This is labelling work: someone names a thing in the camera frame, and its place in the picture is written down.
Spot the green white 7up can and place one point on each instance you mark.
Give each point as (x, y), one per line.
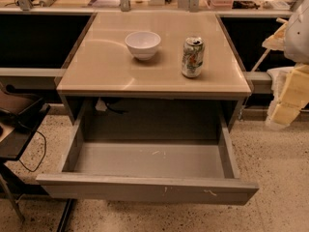
(193, 56)

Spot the open grey top drawer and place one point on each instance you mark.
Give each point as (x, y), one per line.
(150, 151)

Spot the white ceramic bowl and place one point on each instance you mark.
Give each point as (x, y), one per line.
(143, 45)

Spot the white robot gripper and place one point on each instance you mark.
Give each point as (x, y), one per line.
(297, 33)

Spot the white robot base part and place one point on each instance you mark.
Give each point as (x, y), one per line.
(278, 77)

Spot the dark side table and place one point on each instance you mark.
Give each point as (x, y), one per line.
(21, 114)

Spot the beige top cabinet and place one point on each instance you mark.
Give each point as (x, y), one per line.
(102, 66)

